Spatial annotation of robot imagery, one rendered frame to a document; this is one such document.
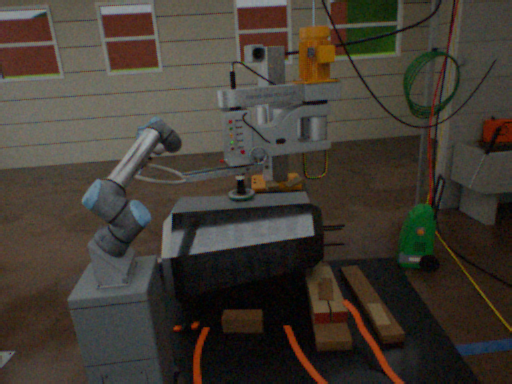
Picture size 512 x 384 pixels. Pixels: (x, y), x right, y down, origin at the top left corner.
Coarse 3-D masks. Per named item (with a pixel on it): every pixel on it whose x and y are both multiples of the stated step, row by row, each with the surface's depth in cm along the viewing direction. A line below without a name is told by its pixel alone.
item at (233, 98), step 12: (288, 84) 295; (300, 84) 285; (312, 84) 286; (324, 84) 288; (336, 84) 290; (228, 96) 275; (240, 96) 276; (252, 96) 278; (264, 96) 280; (276, 96) 283; (288, 96) 285; (300, 96) 288; (312, 96) 288; (324, 96) 291; (336, 96) 293; (240, 108) 287
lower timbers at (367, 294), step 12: (324, 264) 353; (348, 276) 333; (360, 276) 332; (360, 288) 314; (372, 288) 313; (360, 300) 300; (372, 300) 298; (312, 324) 282; (324, 324) 272; (336, 324) 272; (372, 324) 277; (396, 324) 269; (324, 336) 261; (336, 336) 260; (348, 336) 259; (384, 336) 260; (396, 336) 261; (324, 348) 258; (336, 348) 258; (348, 348) 257
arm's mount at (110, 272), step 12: (96, 252) 189; (132, 252) 214; (96, 264) 192; (108, 264) 193; (120, 264) 196; (132, 264) 210; (96, 276) 194; (108, 276) 195; (120, 276) 195; (132, 276) 205; (96, 288) 195
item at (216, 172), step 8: (216, 168) 304; (224, 168) 306; (232, 168) 296; (240, 168) 298; (248, 168) 299; (256, 168) 301; (192, 176) 290; (200, 176) 291; (208, 176) 293; (216, 176) 295
